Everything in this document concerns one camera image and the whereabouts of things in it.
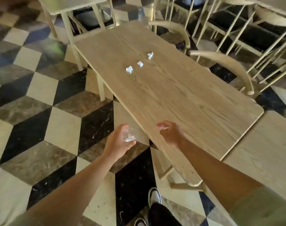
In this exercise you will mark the small light wooden table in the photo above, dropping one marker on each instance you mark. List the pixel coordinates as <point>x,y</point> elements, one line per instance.
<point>70,4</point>

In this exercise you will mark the person's right hand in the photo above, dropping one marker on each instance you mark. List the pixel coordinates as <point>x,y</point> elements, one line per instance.
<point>173,136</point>

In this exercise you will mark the person's left hand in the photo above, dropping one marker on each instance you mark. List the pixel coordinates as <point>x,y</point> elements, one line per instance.
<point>114,144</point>

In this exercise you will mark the person's left thumb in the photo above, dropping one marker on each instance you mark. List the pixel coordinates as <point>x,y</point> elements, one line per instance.
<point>130,144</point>

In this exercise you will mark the person's left forearm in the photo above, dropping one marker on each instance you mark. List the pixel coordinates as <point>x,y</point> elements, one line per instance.
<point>72,190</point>

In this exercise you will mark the black trouser leg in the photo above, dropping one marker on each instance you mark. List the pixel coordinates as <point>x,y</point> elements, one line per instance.
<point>164,216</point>

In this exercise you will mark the clear plastic cup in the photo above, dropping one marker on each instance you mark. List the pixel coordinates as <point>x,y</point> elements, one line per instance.
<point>130,132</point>

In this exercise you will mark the green shirt sleeve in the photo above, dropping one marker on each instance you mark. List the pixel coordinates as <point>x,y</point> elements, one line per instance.
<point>265,207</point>

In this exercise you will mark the white paper ball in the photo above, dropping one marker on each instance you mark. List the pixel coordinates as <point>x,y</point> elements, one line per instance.
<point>150,55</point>
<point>140,64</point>
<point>129,69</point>
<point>165,128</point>
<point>129,139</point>

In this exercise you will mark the white and black sneaker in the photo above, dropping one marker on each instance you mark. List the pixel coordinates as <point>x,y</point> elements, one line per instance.
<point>154,197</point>
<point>140,222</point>

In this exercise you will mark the wooden armchair with curved back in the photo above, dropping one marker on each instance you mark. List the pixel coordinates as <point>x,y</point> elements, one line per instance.
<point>176,27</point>
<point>230,62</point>

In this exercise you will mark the wooden table leg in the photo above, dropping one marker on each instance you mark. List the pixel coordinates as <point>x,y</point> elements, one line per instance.
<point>100,88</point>

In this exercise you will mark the black seat cushion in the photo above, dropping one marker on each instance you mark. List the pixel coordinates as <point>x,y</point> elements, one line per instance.
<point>91,17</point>
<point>246,32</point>

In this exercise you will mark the wooden spindle-back chair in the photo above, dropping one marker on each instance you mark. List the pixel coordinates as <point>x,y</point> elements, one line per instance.
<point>270,18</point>

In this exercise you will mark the person's right fingers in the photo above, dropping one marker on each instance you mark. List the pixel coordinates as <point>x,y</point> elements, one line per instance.
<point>163,124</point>

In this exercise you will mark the person's right forearm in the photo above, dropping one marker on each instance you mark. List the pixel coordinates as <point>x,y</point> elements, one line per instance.
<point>216,171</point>

